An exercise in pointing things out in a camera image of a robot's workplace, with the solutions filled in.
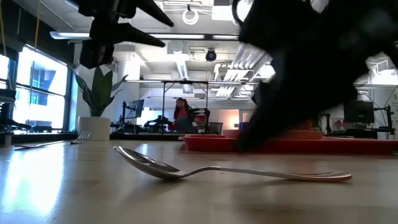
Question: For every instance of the red plastic tray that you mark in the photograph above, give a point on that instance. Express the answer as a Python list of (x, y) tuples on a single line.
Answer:
[(211, 144)]

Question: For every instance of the long ceiling light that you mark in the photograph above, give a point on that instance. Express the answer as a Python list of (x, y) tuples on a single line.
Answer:
[(177, 36)]

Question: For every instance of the black background workstation frame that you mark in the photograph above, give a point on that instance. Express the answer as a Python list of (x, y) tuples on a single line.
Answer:
[(185, 82)]

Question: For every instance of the metal fork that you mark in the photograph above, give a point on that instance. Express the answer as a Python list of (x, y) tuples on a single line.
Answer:
[(81, 137)]

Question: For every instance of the upright black computer monitor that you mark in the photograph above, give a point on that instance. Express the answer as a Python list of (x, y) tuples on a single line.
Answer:
[(359, 112)]

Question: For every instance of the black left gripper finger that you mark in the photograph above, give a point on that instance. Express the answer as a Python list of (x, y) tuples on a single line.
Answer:
[(140, 34), (152, 11)]

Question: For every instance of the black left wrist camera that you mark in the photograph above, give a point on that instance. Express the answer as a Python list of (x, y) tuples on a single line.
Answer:
[(94, 54)]

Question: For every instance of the white plant pot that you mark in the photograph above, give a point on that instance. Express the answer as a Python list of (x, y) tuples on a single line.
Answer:
[(94, 128)]

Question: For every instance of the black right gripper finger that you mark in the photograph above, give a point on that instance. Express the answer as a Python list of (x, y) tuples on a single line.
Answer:
[(289, 102)]

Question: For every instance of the green leafy plant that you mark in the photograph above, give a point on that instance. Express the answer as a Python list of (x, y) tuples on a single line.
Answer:
[(99, 93)]

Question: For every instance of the black ceiling camera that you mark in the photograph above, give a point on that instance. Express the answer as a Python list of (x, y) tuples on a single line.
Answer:
[(211, 56)]

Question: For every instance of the tilted black computer monitor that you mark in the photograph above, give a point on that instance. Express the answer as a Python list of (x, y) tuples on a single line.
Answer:
[(136, 108)]

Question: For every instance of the person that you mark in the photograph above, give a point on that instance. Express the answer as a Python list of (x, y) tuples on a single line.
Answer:
[(182, 119)]

